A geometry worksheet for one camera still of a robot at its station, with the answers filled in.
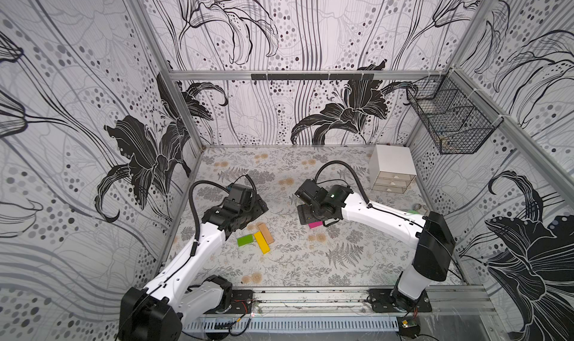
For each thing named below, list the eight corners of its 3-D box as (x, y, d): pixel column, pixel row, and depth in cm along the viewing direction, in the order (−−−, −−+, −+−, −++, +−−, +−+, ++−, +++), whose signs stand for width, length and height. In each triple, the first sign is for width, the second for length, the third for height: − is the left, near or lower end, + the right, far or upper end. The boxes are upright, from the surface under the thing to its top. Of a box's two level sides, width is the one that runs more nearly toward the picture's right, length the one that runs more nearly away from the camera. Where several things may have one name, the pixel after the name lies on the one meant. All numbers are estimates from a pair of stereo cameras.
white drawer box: (372, 192, 102) (381, 174, 91) (364, 164, 113) (371, 144, 102) (406, 192, 102) (420, 174, 91) (395, 163, 113) (406, 144, 102)
